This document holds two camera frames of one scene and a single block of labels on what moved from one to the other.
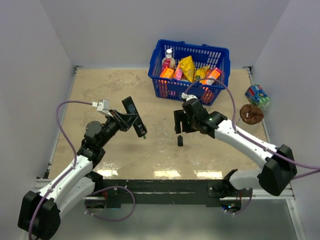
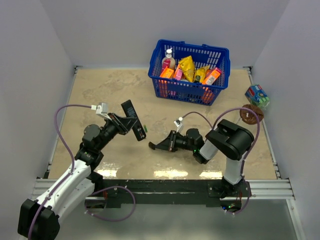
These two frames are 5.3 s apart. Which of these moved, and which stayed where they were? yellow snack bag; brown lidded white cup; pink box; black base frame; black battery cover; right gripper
Moved: right gripper; black battery cover
Stayed: yellow snack bag; brown lidded white cup; pink box; black base frame
